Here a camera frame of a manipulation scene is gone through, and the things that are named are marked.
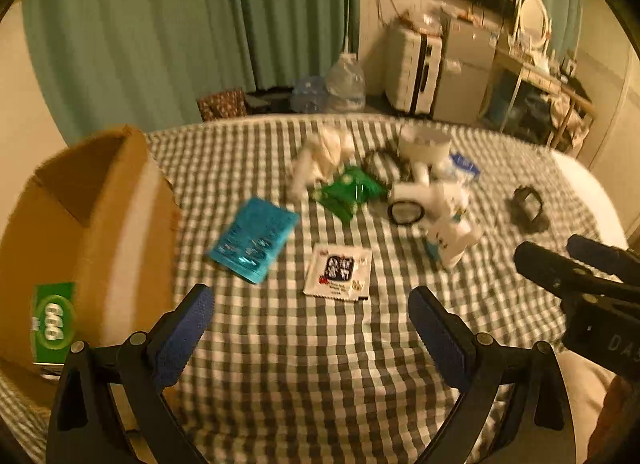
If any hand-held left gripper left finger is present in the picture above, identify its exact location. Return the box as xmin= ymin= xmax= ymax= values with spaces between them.
xmin=46 ymin=283 xmax=216 ymax=464

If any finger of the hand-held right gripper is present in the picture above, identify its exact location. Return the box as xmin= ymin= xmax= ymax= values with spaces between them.
xmin=567 ymin=235 xmax=640 ymax=285
xmin=514 ymin=241 xmax=640 ymax=302

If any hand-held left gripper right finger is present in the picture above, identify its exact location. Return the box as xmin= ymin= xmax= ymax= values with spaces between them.
xmin=407 ymin=285 xmax=576 ymax=464

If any white packet with black label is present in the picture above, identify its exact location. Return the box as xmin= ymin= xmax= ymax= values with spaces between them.
xmin=303 ymin=243 xmax=373 ymax=301

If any brown cardboard box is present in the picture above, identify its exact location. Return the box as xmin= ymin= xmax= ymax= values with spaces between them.
xmin=0 ymin=125 xmax=181 ymax=432

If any white lace cloth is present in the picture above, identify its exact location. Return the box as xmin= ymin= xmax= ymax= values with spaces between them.
xmin=287 ymin=125 xmax=356 ymax=200

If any black scrunchie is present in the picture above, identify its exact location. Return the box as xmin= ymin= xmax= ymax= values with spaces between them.
xmin=507 ymin=185 xmax=546 ymax=234

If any white bedding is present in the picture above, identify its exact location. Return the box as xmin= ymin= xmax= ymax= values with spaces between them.
xmin=550 ymin=149 xmax=628 ymax=245

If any white tube with blue print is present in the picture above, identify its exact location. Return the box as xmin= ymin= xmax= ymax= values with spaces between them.
xmin=422 ymin=184 xmax=483 ymax=270

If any blue foil packet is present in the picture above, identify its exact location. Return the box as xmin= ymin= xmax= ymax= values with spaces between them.
xmin=207 ymin=197 xmax=300 ymax=285

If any checkered bed sheet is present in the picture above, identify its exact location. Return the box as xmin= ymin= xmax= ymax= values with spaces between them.
xmin=0 ymin=112 xmax=628 ymax=464

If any blue and white packet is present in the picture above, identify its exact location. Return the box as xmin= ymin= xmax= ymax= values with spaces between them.
xmin=440 ymin=151 xmax=482 ymax=185

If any white plastic bottle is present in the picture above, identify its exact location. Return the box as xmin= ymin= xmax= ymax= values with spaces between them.
xmin=390 ymin=164 xmax=443 ymax=210

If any green foil packet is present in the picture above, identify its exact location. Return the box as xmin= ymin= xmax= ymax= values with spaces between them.
xmin=312 ymin=167 xmax=388 ymax=222

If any white round container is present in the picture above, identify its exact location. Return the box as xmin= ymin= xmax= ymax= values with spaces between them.
xmin=397 ymin=124 xmax=451 ymax=165

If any wooden vanity table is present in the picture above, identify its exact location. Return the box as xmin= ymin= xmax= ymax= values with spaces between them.
xmin=480 ymin=42 xmax=598 ymax=150

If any grey mini fridge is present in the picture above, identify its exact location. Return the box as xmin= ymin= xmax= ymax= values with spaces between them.
xmin=432 ymin=14 xmax=501 ymax=125

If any patterned brown box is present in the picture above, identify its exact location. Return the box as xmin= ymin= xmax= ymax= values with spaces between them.
xmin=197 ymin=88 xmax=247 ymax=122

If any white suitcase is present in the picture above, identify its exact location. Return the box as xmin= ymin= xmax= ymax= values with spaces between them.
xmin=385 ymin=24 xmax=445 ymax=115

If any oval white mirror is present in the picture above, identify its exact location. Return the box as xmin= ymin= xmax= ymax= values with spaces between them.
xmin=512 ymin=0 xmax=551 ymax=50

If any dark bag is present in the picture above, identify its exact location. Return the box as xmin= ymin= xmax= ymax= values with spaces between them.
xmin=245 ymin=87 xmax=296 ymax=115

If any clear plastic bag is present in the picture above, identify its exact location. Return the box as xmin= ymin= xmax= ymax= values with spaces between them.
xmin=400 ymin=7 xmax=451 ymax=38
xmin=325 ymin=52 xmax=367 ymax=112

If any blue plastic bag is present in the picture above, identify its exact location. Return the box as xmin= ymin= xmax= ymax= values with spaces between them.
xmin=291 ymin=75 xmax=331 ymax=114

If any wide green curtain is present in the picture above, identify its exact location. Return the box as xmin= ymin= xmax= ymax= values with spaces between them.
xmin=20 ymin=0 xmax=361 ymax=145

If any black ring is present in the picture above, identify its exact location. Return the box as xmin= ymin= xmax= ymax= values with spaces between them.
xmin=387 ymin=199 xmax=426 ymax=226

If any dark bead bracelet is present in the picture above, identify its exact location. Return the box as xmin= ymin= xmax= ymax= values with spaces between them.
xmin=362 ymin=151 xmax=401 ymax=180

